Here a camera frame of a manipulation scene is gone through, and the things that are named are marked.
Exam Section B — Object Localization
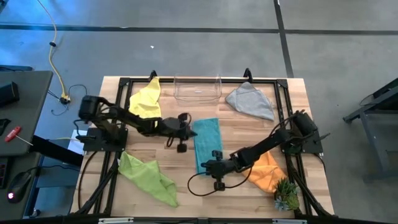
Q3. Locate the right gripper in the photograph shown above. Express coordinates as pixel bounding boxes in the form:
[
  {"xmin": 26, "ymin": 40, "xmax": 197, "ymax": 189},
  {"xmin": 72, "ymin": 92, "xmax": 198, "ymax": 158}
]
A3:
[{"xmin": 200, "ymin": 150, "xmax": 243, "ymax": 182}]

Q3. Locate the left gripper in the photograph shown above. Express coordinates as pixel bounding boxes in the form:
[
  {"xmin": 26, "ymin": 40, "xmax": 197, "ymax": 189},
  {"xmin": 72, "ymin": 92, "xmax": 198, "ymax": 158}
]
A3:
[{"xmin": 159, "ymin": 116, "xmax": 198, "ymax": 140}]

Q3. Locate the teal microfiber towel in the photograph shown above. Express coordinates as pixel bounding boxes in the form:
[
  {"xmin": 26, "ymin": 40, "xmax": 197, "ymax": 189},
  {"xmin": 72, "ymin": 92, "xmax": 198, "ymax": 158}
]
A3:
[{"xmin": 193, "ymin": 117, "xmax": 224, "ymax": 175}]

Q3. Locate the grey microfiber towel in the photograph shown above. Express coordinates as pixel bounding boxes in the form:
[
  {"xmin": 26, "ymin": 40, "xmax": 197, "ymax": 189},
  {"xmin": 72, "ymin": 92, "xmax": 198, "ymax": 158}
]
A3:
[{"xmin": 224, "ymin": 81, "xmax": 276, "ymax": 122}]

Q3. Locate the yellow microfiber towel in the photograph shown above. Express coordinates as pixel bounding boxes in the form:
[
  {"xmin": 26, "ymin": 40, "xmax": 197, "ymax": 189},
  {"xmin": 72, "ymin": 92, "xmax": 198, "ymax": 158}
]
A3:
[{"xmin": 127, "ymin": 77, "xmax": 163, "ymax": 121}]

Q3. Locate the green microfiber towel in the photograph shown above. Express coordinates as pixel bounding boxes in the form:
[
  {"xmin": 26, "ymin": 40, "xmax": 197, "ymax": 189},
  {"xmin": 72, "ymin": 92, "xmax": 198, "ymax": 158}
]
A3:
[{"xmin": 117, "ymin": 151, "xmax": 180, "ymax": 208}]

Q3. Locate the orange microfiber towel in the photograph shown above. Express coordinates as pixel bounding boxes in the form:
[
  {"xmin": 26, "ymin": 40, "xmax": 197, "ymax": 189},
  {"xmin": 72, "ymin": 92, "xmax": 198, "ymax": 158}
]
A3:
[{"xmin": 241, "ymin": 151, "xmax": 288, "ymax": 195}]

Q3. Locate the clear plastic bin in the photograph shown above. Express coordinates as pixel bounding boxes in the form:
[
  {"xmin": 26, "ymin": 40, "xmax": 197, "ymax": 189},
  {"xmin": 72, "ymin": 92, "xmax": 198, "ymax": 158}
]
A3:
[{"xmin": 173, "ymin": 73, "xmax": 223, "ymax": 103}]

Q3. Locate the small potted succulent plant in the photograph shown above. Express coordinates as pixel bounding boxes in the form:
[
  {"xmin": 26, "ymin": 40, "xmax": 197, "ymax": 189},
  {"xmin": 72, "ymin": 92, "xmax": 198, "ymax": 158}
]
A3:
[{"xmin": 272, "ymin": 177, "xmax": 302, "ymax": 213}]

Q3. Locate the white paper sheet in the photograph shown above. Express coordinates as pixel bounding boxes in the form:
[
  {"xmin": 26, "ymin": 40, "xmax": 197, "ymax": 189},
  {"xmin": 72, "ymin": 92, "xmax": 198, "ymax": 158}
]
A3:
[{"xmin": 66, "ymin": 128, "xmax": 91, "ymax": 156}]

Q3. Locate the black angled bar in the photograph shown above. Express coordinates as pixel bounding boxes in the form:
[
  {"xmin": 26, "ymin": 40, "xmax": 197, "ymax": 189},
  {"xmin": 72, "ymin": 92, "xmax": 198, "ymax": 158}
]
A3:
[{"xmin": 30, "ymin": 134, "xmax": 85, "ymax": 167}]

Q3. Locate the grey side desk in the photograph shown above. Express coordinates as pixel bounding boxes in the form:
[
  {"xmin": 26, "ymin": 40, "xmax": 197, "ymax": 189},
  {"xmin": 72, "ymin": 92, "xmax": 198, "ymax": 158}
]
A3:
[{"xmin": 0, "ymin": 70, "xmax": 54, "ymax": 157}]

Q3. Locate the black computer mouse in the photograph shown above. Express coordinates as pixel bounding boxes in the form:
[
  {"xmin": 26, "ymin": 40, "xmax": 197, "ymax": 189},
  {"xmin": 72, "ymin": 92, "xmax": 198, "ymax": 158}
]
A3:
[{"xmin": 6, "ymin": 171, "xmax": 33, "ymax": 205}]

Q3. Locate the black speaker box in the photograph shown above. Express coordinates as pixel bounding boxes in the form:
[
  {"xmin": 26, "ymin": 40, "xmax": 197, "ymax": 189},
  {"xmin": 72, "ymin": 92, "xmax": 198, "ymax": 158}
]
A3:
[{"xmin": 0, "ymin": 81, "xmax": 21, "ymax": 108}]

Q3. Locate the small black desk object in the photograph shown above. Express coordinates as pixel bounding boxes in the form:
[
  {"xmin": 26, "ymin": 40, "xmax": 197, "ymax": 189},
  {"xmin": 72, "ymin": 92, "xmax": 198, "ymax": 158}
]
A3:
[{"xmin": 0, "ymin": 118, "xmax": 12, "ymax": 137}]

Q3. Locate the black keyboard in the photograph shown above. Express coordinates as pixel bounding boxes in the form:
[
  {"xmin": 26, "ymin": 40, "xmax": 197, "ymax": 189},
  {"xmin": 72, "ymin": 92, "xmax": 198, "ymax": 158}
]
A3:
[{"xmin": 0, "ymin": 157, "xmax": 9, "ymax": 190}]

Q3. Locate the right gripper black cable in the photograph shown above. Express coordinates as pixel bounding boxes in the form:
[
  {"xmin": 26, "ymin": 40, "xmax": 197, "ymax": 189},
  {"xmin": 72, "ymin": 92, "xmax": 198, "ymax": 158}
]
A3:
[{"xmin": 187, "ymin": 166, "xmax": 253, "ymax": 197}]

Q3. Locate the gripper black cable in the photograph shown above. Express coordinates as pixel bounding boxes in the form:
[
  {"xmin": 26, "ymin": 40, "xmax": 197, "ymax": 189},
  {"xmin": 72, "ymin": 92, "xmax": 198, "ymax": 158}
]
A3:
[
  {"xmin": 187, "ymin": 166, "xmax": 253, "ymax": 197},
  {"xmin": 165, "ymin": 111, "xmax": 193, "ymax": 149}
]

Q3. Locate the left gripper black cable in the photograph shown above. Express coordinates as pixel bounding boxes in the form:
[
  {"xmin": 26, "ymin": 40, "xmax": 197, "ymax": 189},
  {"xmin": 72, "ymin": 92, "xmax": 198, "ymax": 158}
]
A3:
[{"xmin": 165, "ymin": 111, "xmax": 193, "ymax": 149}]

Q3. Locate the black aluminium rig frame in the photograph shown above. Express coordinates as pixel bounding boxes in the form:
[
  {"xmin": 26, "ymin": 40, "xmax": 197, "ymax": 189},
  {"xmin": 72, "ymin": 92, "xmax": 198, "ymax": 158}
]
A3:
[{"xmin": 70, "ymin": 67, "xmax": 336, "ymax": 224}]

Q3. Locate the white metal bracket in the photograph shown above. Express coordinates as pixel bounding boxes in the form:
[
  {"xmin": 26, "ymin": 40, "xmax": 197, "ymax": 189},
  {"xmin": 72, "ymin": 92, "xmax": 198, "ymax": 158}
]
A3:
[
  {"xmin": 272, "ymin": 218, "xmax": 308, "ymax": 224},
  {"xmin": 98, "ymin": 217, "xmax": 135, "ymax": 224}
]

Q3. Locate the thin black floor cable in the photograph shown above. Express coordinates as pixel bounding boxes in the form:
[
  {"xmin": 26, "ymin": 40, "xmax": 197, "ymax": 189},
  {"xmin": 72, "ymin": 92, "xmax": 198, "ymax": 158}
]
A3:
[{"xmin": 46, "ymin": 83, "xmax": 90, "ymax": 117}]

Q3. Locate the yellow floor cable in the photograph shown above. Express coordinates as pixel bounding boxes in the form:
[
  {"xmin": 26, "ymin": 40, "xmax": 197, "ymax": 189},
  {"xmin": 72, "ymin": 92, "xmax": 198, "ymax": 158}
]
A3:
[{"xmin": 36, "ymin": 0, "xmax": 72, "ymax": 105}]

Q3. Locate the grey metal cart frame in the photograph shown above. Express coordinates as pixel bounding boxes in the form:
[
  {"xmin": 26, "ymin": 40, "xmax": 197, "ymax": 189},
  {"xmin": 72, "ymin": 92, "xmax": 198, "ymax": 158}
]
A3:
[{"xmin": 343, "ymin": 77, "xmax": 398, "ymax": 182}]

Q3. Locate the red-handled hex key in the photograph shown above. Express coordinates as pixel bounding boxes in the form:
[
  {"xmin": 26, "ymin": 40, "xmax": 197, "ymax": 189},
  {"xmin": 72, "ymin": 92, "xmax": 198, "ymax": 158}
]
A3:
[{"xmin": 4, "ymin": 125, "xmax": 34, "ymax": 147}]

